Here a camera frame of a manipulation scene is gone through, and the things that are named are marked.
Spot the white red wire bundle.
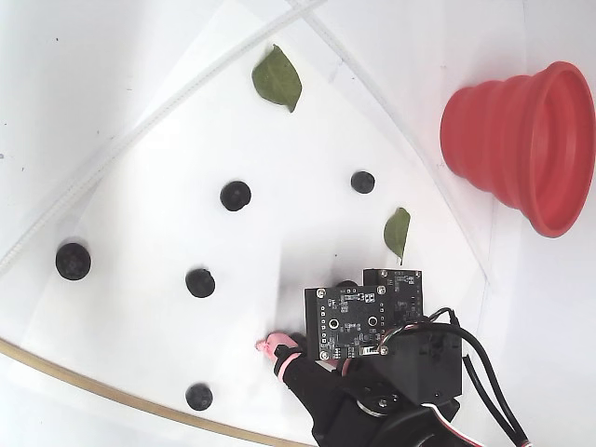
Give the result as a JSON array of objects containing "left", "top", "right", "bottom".
[{"left": 365, "top": 306, "right": 488, "bottom": 447}]

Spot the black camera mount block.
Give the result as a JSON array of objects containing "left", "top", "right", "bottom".
[{"left": 372, "top": 320, "right": 466, "bottom": 407}]

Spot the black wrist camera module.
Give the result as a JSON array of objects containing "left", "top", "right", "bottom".
[
  {"left": 362, "top": 267, "right": 426, "bottom": 330},
  {"left": 304, "top": 283, "right": 390, "bottom": 362}
]

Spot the red collapsible silicone cup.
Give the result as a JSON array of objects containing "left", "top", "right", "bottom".
[{"left": 440, "top": 60, "right": 596, "bottom": 239}]

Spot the large green leaf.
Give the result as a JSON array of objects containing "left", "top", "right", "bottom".
[{"left": 251, "top": 44, "right": 304, "bottom": 114}]

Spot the small green leaf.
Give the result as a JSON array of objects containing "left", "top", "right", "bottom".
[{"left": 383, "top": 207, "right": 412, "bottom": 266}]

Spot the large dark blueberry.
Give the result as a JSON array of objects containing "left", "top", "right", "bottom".
[{"left": 54, "top": 241, "right": 93, "bottom": 281}]

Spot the black camera cable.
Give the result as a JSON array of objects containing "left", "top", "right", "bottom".
[
  {"left": 463, "top": 356, "right": 519, "bottom": 447},
  {"left": 421, "top": 306, "right": 535, "bottom": 447}
]

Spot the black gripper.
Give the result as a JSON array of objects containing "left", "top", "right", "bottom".
[{"left": 255, "top": 331, "right": 462, "bottom": 447}]

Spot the white paper sheet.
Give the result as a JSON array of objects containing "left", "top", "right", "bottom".
[{"left": 0, "top": 0, "right": 494, "bottom": 447}]

